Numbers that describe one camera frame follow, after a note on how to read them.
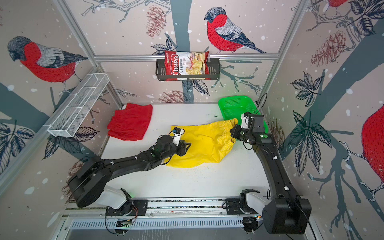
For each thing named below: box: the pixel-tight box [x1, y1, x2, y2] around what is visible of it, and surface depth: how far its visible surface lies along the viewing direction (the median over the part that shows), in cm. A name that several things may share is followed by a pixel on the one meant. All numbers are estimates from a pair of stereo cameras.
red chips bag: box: [164, 50, 211, 82], surface depth 90 cm
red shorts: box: [107, 103, 154, 141], surface depth 107 cm
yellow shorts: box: [166, 118, 238, 168], surface depth 90 cm
